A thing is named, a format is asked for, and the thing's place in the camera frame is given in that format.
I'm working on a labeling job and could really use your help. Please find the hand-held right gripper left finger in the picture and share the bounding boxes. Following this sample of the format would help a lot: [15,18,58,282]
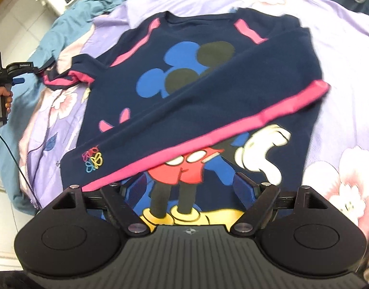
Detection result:
[52,183,149,237]

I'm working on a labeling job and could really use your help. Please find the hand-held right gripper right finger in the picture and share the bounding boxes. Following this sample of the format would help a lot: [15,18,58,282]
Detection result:
[233,173,328,235]

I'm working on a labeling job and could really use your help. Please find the navy cartoon print sweatshirt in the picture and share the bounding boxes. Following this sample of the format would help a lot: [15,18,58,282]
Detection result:
[43,7,332,226]

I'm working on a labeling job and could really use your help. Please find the person's left hand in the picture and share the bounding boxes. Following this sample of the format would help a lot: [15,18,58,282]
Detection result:
[0,86,13,112]

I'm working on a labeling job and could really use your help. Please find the blue quilt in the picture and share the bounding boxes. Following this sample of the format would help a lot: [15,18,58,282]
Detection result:
[0,0,128,214]

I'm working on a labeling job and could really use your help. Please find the purple floral bedsheet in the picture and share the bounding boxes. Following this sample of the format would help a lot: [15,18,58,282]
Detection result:
[19,0,369,277]

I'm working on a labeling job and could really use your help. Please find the black cable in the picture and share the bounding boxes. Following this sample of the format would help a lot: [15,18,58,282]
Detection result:
[0,126,42,211]

